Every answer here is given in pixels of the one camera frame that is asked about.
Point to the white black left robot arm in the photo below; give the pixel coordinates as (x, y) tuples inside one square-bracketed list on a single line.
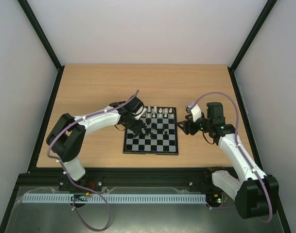
[(66, 137)]

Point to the black white chess board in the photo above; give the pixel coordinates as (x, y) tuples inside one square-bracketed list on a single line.
[(157, 136)]

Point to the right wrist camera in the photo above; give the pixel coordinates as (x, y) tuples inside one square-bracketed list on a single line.
[(194, 110)]

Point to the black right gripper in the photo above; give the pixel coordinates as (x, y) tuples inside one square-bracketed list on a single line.
[(191, 126)]

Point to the black frame post left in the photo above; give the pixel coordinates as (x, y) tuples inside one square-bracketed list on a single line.
[(25, 6)]

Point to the black frame post right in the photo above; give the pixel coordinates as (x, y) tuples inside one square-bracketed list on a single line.
[(265, 12)]

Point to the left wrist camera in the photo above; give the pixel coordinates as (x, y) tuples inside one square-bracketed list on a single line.
[(142, 110)]

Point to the light blue cable duct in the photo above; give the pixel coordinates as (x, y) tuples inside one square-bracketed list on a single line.
[(117, 198)]

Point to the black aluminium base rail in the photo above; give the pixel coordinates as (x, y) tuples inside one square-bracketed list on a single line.
[(192, 179)]

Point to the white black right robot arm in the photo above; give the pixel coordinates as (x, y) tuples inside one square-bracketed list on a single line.
[(255, 193)]

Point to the black frame post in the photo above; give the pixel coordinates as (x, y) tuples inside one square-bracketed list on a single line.
[(25, 6), (265, 12)]

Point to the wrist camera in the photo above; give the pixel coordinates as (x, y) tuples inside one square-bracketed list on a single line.
[(142, 110), (194, 110)]

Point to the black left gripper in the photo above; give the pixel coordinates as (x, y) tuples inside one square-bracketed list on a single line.
[(136, 128)]

